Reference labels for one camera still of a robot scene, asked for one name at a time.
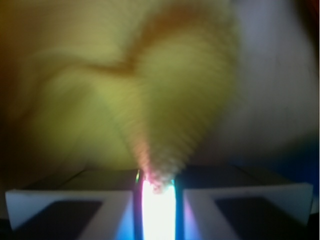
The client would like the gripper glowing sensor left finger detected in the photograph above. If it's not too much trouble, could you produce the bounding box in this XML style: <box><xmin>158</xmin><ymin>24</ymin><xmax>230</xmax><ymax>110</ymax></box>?
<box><xmin>5</xmin><ymin>169</ymin><xmax>145</xmax><ymax>240</ymax></box>

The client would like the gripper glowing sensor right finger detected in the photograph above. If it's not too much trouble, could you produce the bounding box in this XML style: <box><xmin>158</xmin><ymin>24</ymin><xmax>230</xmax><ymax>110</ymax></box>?
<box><xmin>174</xmin><ymin>166</ymin><xmax>313</xmax><ymax>240</ymax></box>

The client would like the yellow cloth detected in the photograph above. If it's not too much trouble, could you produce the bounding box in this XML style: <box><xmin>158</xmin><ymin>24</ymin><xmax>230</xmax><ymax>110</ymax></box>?
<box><xmin>0</xmin><ymin>0</ymin><xmax>240</xmax><ymax>188</ymax></box>

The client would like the brown paper bag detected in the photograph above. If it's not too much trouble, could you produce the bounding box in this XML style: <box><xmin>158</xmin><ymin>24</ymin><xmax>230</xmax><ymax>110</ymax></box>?
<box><xmin>223</xmin><ymin>0</ymin><xmax>320</xmax><ymax>159</ymax></box>

